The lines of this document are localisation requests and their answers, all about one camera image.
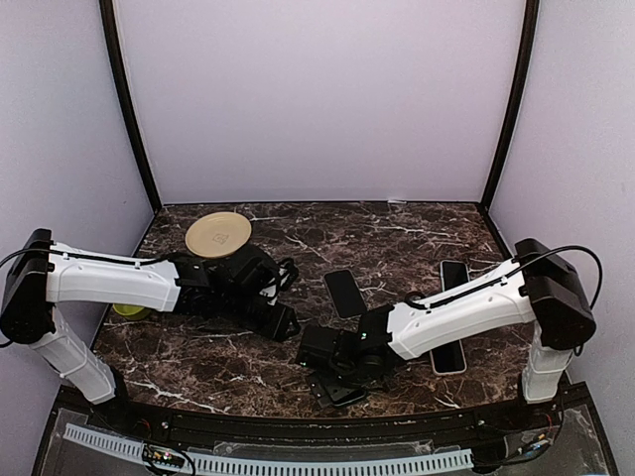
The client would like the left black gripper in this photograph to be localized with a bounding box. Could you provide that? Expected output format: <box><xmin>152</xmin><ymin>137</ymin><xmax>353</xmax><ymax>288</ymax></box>
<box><xmin>219</xmin><ymin>291</ymin><xmax>301</xmax><ymax>343</ymax></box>

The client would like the smartphone with silver edge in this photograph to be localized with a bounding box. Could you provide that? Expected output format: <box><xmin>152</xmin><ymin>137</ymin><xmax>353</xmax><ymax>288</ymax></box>
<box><xmin>323</xmin><ymin>270</ymin><xmax>368</xmax><ymax>319</ymax></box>

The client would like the pink silicone phone case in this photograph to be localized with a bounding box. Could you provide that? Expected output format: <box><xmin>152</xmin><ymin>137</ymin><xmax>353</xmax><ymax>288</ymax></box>
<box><xmin>429</xmin><ymin>341</ymin><xmax>468</xmax><ymax>376</ymax></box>

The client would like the light blue phone case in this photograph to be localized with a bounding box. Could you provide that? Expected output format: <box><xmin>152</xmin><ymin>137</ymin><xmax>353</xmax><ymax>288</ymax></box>
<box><xmin>441</xmin><ymin>260</ymin><xmax>470</xmax><ymax>292</ymax></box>

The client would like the dark smartphone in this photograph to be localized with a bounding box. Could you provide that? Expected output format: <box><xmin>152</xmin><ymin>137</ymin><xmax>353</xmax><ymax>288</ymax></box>
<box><xmin>331</xmin><ymin>387</ymin><xmax>368</xmax><ymax>408</ymax></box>

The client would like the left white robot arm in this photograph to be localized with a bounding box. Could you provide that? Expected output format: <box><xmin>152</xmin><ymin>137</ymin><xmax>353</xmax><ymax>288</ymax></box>
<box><xmin>1</xmin><ymin>229</ymin><xmax>301</xmax><ymax>432</ymax></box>

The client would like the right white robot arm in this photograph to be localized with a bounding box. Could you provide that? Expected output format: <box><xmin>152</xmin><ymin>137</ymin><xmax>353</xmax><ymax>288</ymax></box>
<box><xmin>296</xmin><ymin>238</ymin><xmax>599</xmax><ymax>430</ymax></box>

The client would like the beige round plate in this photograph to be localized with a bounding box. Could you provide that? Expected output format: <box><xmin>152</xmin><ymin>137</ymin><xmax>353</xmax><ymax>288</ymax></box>
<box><xmin>186</xmin><ymin>211</ymin><xmax>252</xmax><ymax>259</ymax></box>

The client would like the yellow green bowl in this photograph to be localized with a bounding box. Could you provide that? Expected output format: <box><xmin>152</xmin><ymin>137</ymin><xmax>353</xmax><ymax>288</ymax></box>
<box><xmin>112</xmin><ymin>303</ymin><xmax>150</xmax><ymax>321</ymax></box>

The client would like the small circuit board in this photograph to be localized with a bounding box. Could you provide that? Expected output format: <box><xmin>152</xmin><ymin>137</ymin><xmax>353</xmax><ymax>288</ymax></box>
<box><xmin>141</xmin><ymin>445</ymin><xmax>187</xmax><ymax>469</ymax></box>

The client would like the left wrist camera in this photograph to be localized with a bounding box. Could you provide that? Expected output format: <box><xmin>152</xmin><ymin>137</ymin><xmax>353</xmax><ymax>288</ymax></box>
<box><xmin>263</xmin><ymin>258</ymin><xmax>299</xmax><ymax>303</ymax></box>

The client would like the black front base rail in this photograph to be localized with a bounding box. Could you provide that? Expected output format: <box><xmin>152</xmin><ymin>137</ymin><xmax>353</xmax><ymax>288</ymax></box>
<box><xmin>130</xmin><ymin>401</ymin><xmax>552</xmax><ymax>447</ymax></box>

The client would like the white slotted cable duct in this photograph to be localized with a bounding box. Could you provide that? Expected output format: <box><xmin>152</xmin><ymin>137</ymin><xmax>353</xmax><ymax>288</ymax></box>
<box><xmin>63</xmin><ymin>421</ymin><xmax>474</xmax><ymax>474</ymax></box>

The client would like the left black frame post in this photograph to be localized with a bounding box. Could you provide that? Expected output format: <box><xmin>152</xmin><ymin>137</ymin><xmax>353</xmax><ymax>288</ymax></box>
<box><xmin>98</xmin><ymin>0</ymin><xmax>163</xmax><ymax>213</ymax></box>

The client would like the black frame post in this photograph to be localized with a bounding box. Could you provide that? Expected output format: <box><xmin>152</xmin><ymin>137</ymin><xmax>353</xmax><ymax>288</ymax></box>
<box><xmin>98</xmin><ymin>0</ymin><xmax>163</xmax><ymax>213</ymax></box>
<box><xmin>480</xmin><ymin>0</ymin><xmax>540</xmax><ymax>212</ymax></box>

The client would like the right black frame post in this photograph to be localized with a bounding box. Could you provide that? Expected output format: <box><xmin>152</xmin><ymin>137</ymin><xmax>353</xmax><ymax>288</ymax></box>
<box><xmin>480</xmin><ymin>0</ymin><xmax>540</xmax><ymax>212</ymax></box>

